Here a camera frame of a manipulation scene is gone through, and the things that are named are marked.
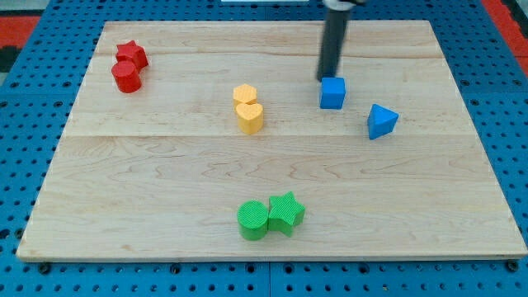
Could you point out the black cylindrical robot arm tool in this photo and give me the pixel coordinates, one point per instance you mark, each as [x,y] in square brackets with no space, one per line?
[334,30]

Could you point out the yellow hexagon block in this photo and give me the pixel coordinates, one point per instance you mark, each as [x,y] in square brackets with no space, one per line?
[244,94]

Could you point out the yellow heart block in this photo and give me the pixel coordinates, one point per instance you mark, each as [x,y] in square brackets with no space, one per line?
[250,117]

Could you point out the green star block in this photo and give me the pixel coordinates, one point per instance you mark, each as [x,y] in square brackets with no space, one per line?
[285,213]

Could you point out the green cylinder block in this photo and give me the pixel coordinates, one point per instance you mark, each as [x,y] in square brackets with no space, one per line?
[252,219]

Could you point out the light wooden board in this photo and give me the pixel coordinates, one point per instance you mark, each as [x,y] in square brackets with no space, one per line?
[158,175]

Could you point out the blue cube block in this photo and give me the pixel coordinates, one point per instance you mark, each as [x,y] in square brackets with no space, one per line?
[332,93]

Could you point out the blue triangle block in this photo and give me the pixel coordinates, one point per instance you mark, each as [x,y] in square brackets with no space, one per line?
[381,121]

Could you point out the red cylinder block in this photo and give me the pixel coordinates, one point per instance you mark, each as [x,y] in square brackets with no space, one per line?
[126,76]

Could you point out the red star block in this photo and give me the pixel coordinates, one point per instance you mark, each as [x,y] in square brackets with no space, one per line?
[132,52]

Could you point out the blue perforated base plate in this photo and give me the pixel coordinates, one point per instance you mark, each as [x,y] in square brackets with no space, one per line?
[486,53]

